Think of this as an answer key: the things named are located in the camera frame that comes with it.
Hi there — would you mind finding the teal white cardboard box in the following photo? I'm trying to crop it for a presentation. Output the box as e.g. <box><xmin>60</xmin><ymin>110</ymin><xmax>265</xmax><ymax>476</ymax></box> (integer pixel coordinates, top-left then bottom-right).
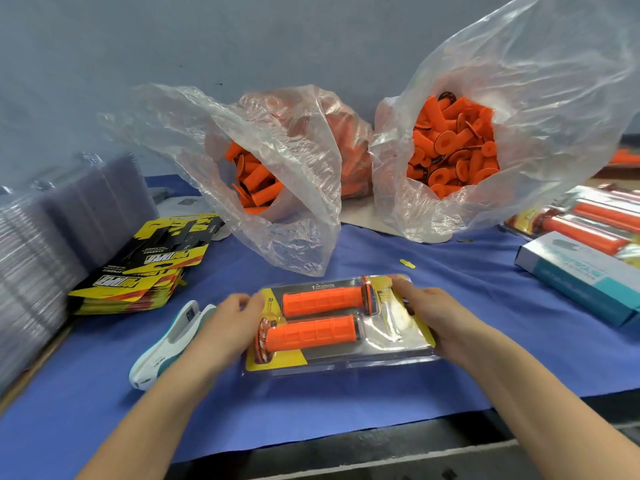
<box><xmin>515</xmin><ymin>231</ymin><xmax>640</xmax><ymax>328</ymax></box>

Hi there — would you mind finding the person's left forearm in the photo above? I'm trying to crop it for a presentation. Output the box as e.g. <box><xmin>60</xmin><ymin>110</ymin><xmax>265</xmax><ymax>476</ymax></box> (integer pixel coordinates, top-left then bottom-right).
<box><xmin>78</xmin><ymin>353</ymin><xmax>226</xmax><ymax>480</ymax></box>

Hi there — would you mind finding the yellow black backing card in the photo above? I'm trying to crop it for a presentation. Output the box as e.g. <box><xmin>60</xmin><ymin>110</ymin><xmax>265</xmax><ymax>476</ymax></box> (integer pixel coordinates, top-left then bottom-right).
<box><xmin>247</xmin><ymin>279</ymin><xmax>438</xmax><ymax>373</ymax></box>

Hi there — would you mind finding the person's left hand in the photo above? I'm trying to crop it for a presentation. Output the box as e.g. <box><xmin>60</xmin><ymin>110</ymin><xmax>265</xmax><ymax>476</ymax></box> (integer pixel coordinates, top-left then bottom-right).
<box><xmin>188</xmin><ymin>291</ymin><xmax>269</xmax><ymax>374</ymax></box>

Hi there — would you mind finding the white printed paper sheet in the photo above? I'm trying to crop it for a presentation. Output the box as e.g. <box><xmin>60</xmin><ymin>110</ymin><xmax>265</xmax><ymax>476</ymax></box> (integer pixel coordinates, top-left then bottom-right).
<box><xmin>158</xmin><ymin>195</ymin><xmax>233</xmax><ymax>241</ymax></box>

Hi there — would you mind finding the stack of clear blister shells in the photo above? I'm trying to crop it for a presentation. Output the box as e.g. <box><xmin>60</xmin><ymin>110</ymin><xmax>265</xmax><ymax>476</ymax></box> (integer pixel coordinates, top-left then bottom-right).
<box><xmin>0</xmin><ymin>153</ymin><xmax>159</xmax><ymax>396</ymax></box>

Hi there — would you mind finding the person's right forearm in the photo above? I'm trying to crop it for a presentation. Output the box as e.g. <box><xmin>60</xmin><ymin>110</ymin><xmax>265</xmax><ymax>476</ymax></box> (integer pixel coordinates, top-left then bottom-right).
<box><xmin>468</xmin><ymin>337</ymin><xmax>640</xmax><ymax>480</ymax></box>

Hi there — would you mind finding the person's right hand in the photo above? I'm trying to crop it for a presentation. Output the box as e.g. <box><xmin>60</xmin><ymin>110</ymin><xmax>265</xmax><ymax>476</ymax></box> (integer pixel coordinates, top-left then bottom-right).
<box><xmin>390</xmin><ymin>275</ymin><xmax>498</xmax><ymax>371</ymax></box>

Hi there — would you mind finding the large clear plastic bag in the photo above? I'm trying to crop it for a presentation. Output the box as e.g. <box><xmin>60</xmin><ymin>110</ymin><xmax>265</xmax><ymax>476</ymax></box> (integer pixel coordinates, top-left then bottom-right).
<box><xmin>370</xmin><ymin>0</ymin><xmax>640</xmax><ymax>244</ymax></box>

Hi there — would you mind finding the stack of yellow black cards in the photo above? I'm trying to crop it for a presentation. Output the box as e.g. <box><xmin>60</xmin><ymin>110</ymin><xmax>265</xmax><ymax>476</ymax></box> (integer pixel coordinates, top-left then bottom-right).
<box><xmin>68</xmin><ymin>215</ymin><xmax>226</xmax><ymax>316</ymax></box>

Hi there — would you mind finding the teal hand stapler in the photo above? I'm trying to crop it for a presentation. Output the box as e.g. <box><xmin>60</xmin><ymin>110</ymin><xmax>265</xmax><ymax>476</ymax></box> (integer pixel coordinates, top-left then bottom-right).
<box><xmin>128</xmin><ymin>301</ymin><xmax>217</xmax><ymax>391</ymax></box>

